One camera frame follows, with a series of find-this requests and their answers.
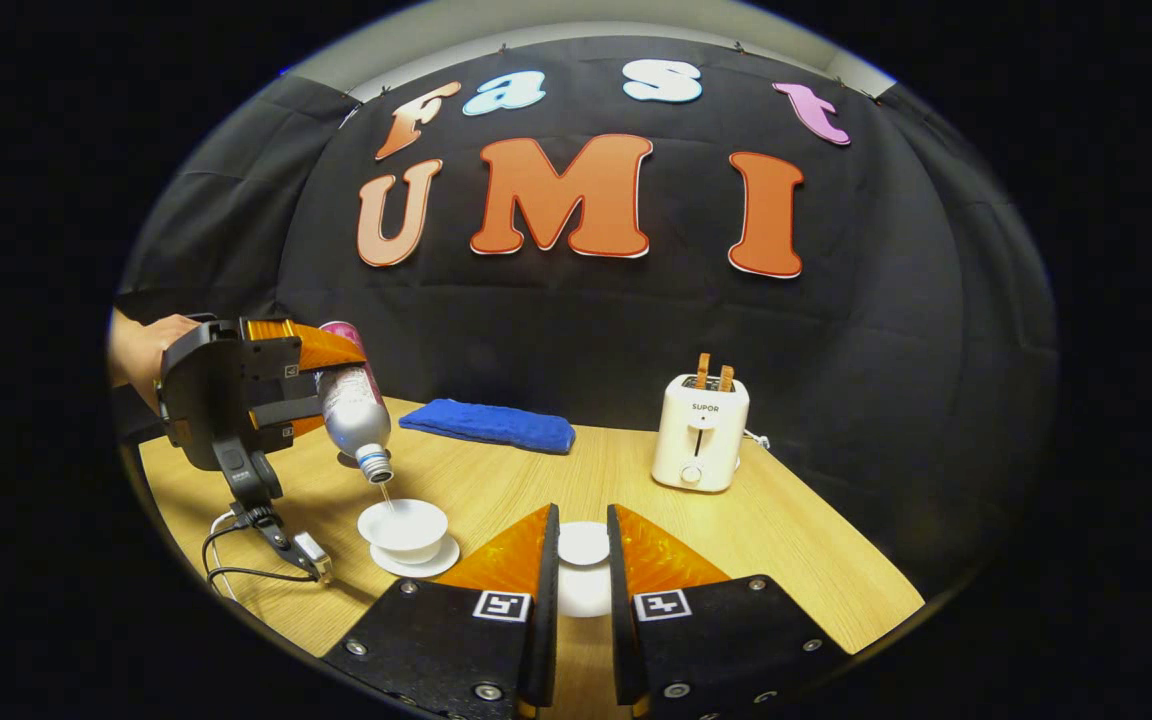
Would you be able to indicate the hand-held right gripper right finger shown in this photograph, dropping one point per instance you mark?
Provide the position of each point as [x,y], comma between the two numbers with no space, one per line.
[624,630]

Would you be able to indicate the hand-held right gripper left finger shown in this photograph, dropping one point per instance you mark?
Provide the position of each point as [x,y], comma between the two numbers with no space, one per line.
[544,620]

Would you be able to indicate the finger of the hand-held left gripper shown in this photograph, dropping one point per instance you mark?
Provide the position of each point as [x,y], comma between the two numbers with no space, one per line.
[321,350]
[286,415]

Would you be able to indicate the silver water bottle printed label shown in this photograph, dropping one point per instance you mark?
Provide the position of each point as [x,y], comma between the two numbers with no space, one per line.
[351,410]

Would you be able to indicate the white teacup lid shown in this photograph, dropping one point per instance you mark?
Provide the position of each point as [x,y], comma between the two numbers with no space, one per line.
[584,543]

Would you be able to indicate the white saucer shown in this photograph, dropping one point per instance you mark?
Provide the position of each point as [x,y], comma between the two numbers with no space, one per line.
[426,568]

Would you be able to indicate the blue towel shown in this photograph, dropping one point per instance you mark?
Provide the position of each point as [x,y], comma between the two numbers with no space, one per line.
[491,425]

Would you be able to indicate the white toaster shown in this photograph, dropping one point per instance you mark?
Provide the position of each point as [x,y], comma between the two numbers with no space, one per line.
[701,440]

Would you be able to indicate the toast slice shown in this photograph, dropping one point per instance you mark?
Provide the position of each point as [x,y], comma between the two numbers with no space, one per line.
[703,370]
[726,378]

